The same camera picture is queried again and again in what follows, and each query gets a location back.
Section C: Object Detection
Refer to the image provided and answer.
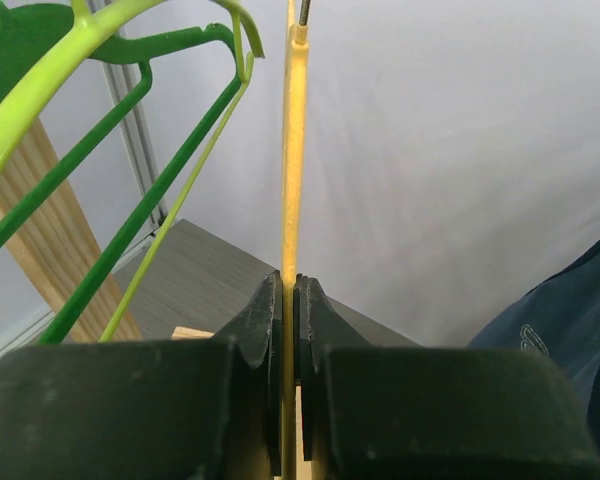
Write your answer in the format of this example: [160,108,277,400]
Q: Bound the yellow wooden hanger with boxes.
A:
[280,1,311,479]

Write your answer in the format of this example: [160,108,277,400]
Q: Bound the wooden clothes rack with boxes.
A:
[0,1,234,344]

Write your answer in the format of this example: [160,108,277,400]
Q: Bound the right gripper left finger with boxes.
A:
[0,273,281,479]

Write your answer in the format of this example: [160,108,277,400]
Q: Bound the dark green hanger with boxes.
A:
[0,0,251,346]

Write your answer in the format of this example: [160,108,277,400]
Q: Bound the navy tank top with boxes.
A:
[468,240,600,451]

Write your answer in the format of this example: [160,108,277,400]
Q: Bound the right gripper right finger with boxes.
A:
[294,276,600,479]

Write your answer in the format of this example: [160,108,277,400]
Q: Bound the lime green hanger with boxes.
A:
[0,1,265,345]

